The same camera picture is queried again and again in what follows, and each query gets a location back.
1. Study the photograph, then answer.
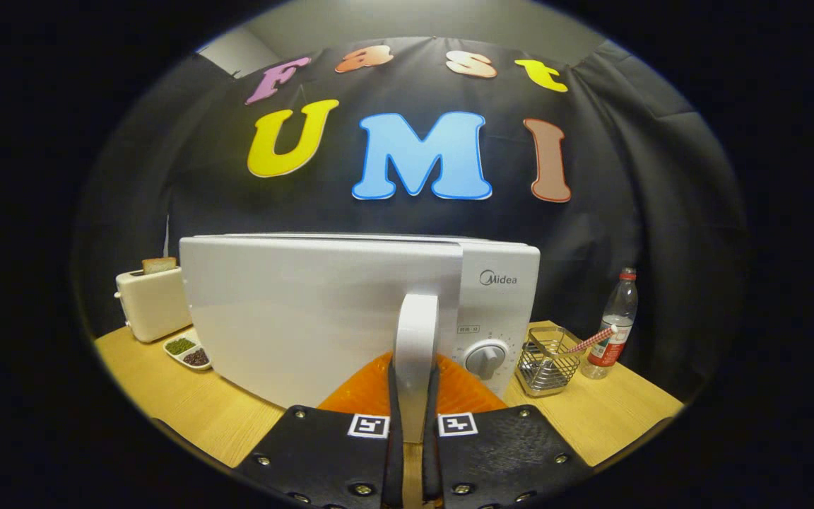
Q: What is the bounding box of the red patterned stick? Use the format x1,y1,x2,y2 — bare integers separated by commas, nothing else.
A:
565,324,620,355

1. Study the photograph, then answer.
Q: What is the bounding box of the white divided bean dish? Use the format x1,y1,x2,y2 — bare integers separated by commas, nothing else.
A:
163,332,213,373

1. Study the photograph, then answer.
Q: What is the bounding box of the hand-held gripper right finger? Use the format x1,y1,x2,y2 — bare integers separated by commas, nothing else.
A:
424,353,595,509

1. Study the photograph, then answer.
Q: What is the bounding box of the metal wire utensil holder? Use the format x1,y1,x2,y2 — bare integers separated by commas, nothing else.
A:
516,327,584,397

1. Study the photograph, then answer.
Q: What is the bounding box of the white microwave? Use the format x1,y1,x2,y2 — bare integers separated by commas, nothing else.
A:
179,232,541,445

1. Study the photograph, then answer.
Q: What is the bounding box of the clear plastic water bottle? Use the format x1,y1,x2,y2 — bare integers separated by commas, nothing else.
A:
581,267,639,380

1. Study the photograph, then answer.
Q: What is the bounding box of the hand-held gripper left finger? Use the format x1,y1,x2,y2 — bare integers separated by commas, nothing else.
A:
234,352,405,509

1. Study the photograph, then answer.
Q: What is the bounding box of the cream toaster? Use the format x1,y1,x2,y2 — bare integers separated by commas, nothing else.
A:
114,265,193,344

